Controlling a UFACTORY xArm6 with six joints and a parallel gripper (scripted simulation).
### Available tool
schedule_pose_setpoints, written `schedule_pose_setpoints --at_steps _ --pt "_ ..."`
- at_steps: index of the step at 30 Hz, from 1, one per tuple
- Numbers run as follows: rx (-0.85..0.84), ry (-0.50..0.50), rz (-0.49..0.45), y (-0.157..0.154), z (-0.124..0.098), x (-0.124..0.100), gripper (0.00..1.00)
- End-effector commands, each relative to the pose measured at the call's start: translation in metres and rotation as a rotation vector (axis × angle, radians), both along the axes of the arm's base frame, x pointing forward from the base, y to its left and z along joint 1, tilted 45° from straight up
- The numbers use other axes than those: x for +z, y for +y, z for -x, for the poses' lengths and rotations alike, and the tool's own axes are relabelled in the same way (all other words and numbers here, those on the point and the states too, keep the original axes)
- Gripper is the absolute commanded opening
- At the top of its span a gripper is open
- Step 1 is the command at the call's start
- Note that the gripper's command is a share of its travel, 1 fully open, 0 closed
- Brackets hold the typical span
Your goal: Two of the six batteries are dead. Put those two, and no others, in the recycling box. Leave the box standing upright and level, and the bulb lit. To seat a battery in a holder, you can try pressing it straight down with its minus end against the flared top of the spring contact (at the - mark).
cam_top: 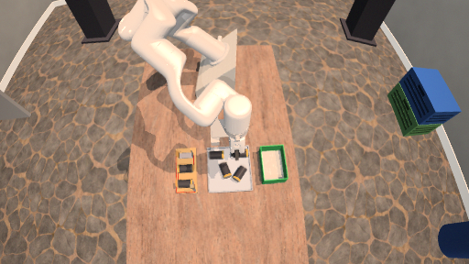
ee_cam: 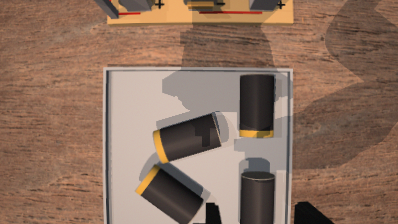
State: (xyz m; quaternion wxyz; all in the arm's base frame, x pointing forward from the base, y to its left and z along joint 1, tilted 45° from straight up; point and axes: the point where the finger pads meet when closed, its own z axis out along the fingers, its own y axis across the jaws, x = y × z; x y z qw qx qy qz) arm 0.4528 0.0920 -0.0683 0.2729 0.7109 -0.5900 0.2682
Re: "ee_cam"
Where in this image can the tan battery holder board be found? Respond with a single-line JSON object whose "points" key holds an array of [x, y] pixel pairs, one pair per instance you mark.
{"points": [[174, 12]]}

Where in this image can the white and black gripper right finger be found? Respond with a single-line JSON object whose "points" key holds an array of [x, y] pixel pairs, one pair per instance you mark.
{"points": [[306, 213]]}

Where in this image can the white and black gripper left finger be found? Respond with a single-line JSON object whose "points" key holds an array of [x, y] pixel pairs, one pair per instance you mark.
{"points": [[212, 214]]}

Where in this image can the white shallow tray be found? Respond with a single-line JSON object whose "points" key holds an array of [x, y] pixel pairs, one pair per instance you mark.
{"points": [[140, 100]]}

